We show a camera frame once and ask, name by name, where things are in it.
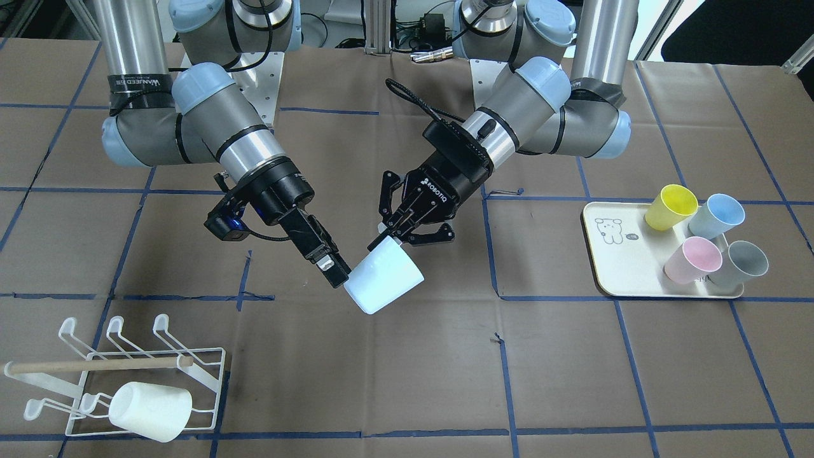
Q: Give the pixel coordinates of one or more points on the white plastic cup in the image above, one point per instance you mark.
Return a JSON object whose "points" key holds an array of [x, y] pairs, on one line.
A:
{"points": [[158, 412]]}

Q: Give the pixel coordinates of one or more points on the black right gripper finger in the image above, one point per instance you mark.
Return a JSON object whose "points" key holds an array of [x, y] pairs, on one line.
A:
{"points": [[334, 268], [312, 241]]}

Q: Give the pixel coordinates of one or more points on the light blue plastic cup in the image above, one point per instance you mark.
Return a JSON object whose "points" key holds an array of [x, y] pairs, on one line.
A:
{"points": [[382, 276]]}

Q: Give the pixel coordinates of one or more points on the cream plastic tray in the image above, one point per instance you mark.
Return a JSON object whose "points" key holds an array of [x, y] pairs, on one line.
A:
{"points": [[628, 256]]}

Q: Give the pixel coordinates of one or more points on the white wire cup rack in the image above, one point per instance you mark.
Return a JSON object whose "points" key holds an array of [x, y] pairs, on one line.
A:
{"points": [[83, 388]]}

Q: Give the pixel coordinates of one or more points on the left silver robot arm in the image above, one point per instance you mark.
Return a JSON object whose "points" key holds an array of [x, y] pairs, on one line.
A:
{"points": [[560, 93]]}

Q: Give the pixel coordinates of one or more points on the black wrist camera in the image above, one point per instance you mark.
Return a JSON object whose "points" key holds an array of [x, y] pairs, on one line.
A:
{"points": [[225, 221]]}

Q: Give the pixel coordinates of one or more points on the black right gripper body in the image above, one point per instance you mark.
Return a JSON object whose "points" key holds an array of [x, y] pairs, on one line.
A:
{"points": [[281, 193]]}

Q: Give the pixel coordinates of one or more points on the aluminium frame post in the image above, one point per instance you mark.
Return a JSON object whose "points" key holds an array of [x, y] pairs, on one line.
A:
{"points": [[378, 22]]}

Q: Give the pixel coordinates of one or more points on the yellow plastic cup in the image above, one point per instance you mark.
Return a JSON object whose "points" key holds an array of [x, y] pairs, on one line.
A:
{"points": [[674, 204]]}

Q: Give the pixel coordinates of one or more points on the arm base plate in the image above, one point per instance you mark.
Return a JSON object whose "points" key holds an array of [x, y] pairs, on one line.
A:
{"points": [[484, 73], [254, 83]]}

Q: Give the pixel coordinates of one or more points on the grey plastic cup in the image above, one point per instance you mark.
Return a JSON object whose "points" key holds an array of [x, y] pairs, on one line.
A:
{"points": [[741, 261]]}

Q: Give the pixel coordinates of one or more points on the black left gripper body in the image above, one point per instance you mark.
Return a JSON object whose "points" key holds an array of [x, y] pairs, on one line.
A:
{"points": [[437, 186]]}

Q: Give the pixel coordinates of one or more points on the pink plastic cup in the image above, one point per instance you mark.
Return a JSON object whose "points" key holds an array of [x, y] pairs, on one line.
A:
{"points": [[695, 258]]}

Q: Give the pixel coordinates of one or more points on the brown paper table cover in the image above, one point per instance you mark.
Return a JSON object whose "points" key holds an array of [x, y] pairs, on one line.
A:
{"points": [[508, 348]]}

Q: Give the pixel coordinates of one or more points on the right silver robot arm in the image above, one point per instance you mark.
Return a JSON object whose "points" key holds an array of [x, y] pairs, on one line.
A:
{"points": [[144, 127]]}

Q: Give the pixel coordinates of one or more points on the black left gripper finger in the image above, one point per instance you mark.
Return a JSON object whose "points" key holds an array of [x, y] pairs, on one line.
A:
{"points": [[405, 231], [391, 182]]}

